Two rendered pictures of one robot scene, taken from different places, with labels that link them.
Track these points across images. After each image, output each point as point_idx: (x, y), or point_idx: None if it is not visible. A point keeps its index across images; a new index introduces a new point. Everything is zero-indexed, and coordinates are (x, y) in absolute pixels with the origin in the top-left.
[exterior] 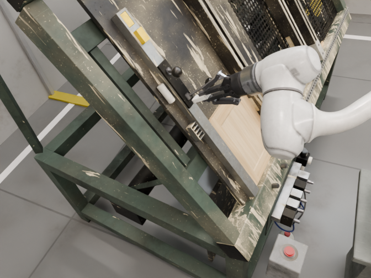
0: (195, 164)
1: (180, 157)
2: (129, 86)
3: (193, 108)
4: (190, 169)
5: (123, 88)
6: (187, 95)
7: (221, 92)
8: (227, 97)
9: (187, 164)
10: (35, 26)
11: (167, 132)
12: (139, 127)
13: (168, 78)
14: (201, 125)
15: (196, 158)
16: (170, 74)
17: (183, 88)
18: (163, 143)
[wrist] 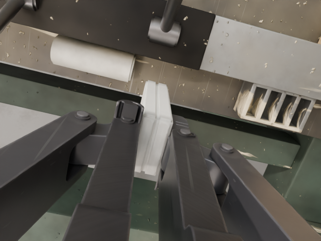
0: (320, 159)
1: (261, 159)
2: (14, 80)
3: (222, 51)
4: (304, 178)
5: (5, 97)
6: (156, 37)
7: (170, 225)
8: (278, 231)
9: (293, 163)
10: None
11: (189, 122)
12: (54, 237)
13: (43, 26)
14: (284, 89)
15: (319, 140)
16: (34, 5)
17: (127, 13)
18: (150, 233)
